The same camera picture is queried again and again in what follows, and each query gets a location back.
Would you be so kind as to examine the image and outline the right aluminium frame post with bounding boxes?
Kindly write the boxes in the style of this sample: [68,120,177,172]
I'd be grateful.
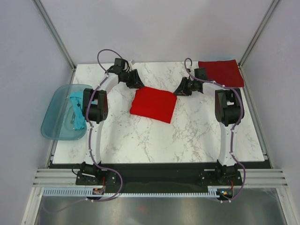
[238,0,281,68]

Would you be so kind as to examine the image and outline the aluminium frame post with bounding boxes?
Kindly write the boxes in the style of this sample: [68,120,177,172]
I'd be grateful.
[32,0,76,71]
[238,0,281,68]

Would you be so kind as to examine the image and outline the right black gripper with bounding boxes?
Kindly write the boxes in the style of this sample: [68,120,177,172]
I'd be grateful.
[173,76,198,96]

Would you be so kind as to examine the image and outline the white slotted cable duct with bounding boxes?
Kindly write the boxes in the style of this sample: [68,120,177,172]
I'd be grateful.
[43,187,233,198]

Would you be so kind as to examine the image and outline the folded dark red t shirt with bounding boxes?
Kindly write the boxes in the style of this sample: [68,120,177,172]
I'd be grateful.
[198,60,244,88]

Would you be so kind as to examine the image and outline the bright red t shirt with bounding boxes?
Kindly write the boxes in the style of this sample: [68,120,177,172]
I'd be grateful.
[129,87,177,124]

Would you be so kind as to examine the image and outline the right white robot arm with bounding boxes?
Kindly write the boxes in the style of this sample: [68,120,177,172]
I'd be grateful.
[174,67,244,185]

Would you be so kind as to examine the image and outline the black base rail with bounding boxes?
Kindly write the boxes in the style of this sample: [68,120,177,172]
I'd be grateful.
[45,160,271,193]

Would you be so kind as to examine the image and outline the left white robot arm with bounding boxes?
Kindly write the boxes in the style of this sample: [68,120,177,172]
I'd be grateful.
[81,58,144,184]

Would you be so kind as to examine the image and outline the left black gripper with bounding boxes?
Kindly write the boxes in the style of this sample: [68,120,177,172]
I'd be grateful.
[120,69,144,90]

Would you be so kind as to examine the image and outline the left aluminium frame post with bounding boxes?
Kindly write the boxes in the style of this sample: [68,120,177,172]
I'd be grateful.
[32,0,76,71]

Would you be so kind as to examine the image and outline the teal t shirt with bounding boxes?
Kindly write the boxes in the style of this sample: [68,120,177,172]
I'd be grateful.
[69,91,86,130]

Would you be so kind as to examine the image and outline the translucent blue plastic bin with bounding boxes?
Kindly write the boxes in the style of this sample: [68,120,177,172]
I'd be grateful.
[41,84,91,141]

